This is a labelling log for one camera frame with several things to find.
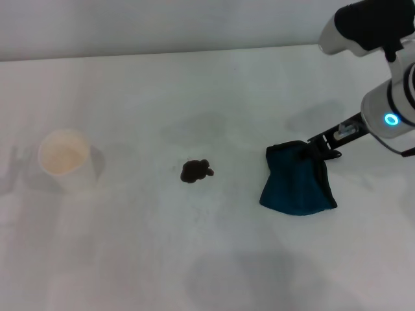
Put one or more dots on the white paper cup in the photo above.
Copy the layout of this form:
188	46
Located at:
65	162

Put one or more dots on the black water stain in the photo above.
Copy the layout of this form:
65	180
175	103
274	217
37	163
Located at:
193	171

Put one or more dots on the blue rag with black edge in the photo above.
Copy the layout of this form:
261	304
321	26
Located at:
291	181

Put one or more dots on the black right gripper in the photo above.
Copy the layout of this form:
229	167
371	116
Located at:
324	140

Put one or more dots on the right wrist camera housing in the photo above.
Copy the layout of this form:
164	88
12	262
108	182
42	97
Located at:
356	22

